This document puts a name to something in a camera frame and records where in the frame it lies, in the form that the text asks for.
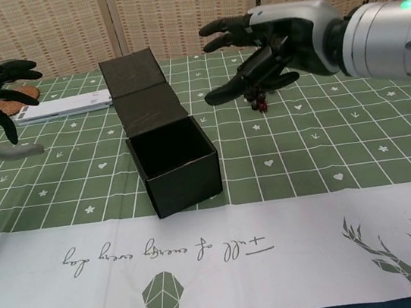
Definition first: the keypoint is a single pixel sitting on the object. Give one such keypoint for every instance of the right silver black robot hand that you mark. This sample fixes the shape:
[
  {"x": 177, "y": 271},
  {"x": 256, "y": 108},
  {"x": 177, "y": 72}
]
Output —
[{"x": 286, "y": 47}]

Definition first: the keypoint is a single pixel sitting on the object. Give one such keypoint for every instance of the black cardboard box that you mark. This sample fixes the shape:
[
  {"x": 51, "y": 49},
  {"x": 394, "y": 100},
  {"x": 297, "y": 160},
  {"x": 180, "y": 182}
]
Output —
[{"x": 165, "y": 136}]

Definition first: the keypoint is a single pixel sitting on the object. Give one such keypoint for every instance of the round brown woven coaster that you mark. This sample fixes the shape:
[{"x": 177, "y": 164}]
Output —
[{"x": 16, "y": 100}]

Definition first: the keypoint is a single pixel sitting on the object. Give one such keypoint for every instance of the dark red grape bunch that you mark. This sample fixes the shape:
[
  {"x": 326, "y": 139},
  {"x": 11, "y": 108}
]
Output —
[{"x": 259, "y": 100}]

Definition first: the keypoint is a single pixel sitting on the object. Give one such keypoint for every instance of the white folded stand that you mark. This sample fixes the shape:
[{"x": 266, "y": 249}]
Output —
[{"x": 65, "y": 106}]

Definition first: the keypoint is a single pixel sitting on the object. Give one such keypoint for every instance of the bamboo folding screen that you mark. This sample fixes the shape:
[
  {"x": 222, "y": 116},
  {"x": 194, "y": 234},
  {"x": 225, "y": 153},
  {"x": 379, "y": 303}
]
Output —
[{"x": 178, "y": 12}]

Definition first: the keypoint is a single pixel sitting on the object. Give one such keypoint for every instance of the green checked deer tablecloth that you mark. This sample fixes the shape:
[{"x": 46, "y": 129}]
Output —
[{"x": 239, "y": 233}]

